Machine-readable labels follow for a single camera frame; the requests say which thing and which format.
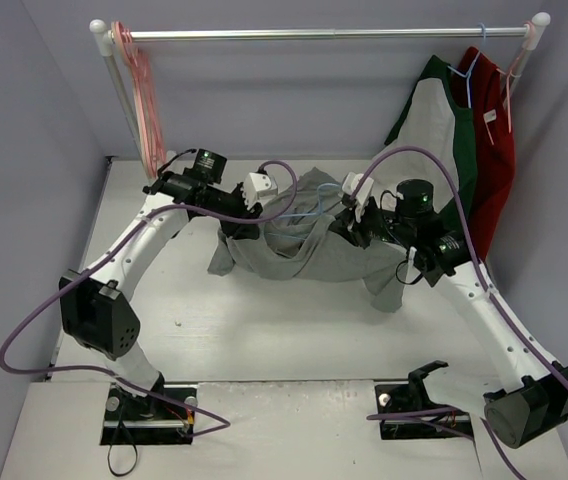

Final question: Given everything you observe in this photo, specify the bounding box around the light blue wire hanger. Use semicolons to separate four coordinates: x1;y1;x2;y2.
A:
263;181;341;256

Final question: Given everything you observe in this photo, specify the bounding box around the grey t shirt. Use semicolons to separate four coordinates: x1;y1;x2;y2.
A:
208;168;406;313

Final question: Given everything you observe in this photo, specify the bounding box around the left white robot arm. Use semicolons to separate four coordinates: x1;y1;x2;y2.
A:
59;149;275;420

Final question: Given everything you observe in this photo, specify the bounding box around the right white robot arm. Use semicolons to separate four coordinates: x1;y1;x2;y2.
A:
331;173;568;449

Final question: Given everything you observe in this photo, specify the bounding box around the white and green shirt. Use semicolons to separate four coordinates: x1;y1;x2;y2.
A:
372;55;478;229

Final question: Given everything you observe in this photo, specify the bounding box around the blue hanger with shirts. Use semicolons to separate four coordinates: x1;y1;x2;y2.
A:
448;22;487;109

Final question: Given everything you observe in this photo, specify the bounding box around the red shirt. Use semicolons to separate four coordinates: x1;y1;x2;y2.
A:
451;46;516;260

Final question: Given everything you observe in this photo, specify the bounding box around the pink hanger at right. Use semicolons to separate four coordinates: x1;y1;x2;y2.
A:
497;20;536;133

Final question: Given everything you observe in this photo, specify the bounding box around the pink plastic hangers bunch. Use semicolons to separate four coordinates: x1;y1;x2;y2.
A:
111;21;167;182

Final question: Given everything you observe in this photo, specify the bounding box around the silver clothes rack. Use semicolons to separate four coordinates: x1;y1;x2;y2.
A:
89;12;551;166

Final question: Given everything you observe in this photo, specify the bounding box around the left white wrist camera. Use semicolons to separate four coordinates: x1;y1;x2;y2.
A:
241;172;278;209

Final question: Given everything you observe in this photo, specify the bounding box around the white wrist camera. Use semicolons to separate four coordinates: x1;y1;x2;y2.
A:
241;172;278;209
342;172;374;223

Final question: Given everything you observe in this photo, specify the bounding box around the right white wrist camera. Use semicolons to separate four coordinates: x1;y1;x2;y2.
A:
342;172;374;223

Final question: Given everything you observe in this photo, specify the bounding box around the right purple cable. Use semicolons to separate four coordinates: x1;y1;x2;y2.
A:
353;145;568;480

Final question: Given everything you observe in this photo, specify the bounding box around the purple cable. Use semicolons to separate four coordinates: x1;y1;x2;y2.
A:
0;159;299;441
353;145;568;480

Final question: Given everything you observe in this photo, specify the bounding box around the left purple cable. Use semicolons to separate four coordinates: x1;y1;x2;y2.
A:
0;159;299;441

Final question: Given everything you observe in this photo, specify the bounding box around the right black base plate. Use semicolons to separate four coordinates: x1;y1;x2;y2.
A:
374;382;474;441

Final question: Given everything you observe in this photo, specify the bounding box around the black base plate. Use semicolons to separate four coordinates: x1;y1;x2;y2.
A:
100;384;195;446
374;382;474;441

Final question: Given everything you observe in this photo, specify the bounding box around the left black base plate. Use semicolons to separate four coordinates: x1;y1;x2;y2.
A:
100;384;195;446

